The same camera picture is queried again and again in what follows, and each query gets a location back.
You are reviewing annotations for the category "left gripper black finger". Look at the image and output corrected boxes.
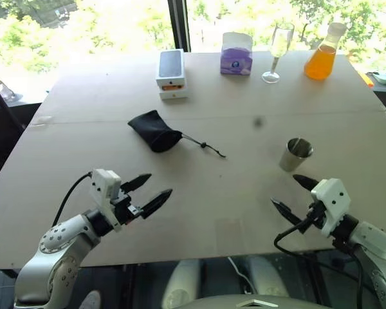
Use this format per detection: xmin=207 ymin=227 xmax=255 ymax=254
xmin=120 ymin=173 xmax=152 ymax=194
xmin=140 ymin=189 xmax=174 ymax=220

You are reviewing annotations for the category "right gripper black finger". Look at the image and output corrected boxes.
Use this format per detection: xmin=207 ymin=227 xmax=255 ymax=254
xmin=292 ymin=174 xmax=319 ymax=194
xmin=270 ymin=198 xmax=305 ymax=226

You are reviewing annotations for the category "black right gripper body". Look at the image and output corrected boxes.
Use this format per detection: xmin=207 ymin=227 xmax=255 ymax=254
xmin=304 ymin=199 xmax=328 ymax=228

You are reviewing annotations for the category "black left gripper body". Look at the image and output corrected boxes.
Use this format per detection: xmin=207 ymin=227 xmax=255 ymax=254
xmin=111 ymin=191 xmax=146 ymax=227

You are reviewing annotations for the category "stainless steel cup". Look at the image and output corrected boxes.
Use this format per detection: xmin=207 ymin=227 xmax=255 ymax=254
xmin=279 ymin=137 xmax=315 ymax=172

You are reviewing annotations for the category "white rounded robot leg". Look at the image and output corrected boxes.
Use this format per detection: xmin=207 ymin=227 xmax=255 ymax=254
xmin=244 ymin=256 xmax=289 ymax=295
xmin=162 ymin=259 xmax=202 ymax=309

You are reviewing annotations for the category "plain white phone box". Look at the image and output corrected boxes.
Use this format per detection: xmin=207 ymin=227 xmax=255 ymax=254
xmin=158 ymin=86 xmax=190 ymax=102

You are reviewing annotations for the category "grey robot torso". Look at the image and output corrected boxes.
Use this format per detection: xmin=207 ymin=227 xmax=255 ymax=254
xmin=179 ymin=291 xmax=319 ymax=309

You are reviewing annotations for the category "clear champagne glass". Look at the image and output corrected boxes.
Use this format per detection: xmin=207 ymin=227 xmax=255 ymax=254
xmin=261 ymin=22 xmax=295 ymax=84

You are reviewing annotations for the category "glass flask with orange liquid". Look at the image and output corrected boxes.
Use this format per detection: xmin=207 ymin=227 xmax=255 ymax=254
xmin=304 ymin=22 xmax=347 ymax=81

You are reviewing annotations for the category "white phone box, black print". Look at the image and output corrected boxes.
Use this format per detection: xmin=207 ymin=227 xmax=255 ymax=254
xmin=155 ymin=49 xmax=188 ymax=90

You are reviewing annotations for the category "purple tissue box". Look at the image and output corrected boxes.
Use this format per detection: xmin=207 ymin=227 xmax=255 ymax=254
xmin=219 ymin=32 xmax=254 ymax=76

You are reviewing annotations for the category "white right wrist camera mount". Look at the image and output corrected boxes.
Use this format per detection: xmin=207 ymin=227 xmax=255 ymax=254
xmin=310 ymin=178 xmax=352 ymax=239

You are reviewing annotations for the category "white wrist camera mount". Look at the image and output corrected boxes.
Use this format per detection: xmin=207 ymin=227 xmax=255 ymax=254
xmin=310 ymin=178 xmax=352 ymax=239
xmin=89 ymin=168 xmax=122 ymax=233

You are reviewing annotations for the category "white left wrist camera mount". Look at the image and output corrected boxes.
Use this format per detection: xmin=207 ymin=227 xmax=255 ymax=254
xmin=89 ymin=168 xmax=122 ymax=233

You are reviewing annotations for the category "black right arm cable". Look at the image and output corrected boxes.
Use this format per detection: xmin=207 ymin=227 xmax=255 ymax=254
xmin=273 ymin=218 xmax=365 ymax=309

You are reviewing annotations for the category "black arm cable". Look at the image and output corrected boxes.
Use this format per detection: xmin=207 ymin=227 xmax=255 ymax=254
xmin=273 ymin=218 xmax=365 ymax=309
xmin=51 ymin=172 xmax=94 ymax=228

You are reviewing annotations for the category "black drawstring pouch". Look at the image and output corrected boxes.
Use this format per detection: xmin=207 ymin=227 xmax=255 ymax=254
xmin=127 ymin=109 xmax=226 ymax=159

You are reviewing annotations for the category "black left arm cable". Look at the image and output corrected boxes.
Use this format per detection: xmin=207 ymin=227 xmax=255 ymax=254
xmin=51 ymin=172 xmax=94 ymax=228

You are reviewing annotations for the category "thin white cable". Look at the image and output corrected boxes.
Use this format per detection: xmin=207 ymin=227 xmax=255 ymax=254
xmin=226 ymin=256 xmax=250 ymax=295

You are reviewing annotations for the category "dark window frame post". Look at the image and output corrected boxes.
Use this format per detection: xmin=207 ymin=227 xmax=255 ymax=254
xmin=167 ymin=0 xmax=192 ymax=52

